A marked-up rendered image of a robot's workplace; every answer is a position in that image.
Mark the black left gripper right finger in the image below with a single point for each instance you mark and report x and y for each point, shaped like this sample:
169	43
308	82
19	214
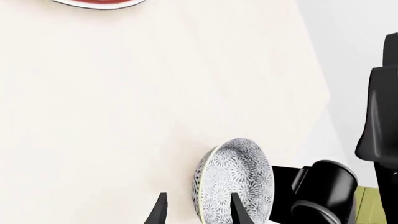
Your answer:
238	213

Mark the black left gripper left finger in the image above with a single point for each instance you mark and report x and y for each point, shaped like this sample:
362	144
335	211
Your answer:
158	213

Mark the black white patterned bowl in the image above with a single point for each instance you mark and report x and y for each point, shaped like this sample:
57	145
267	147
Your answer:
236	172

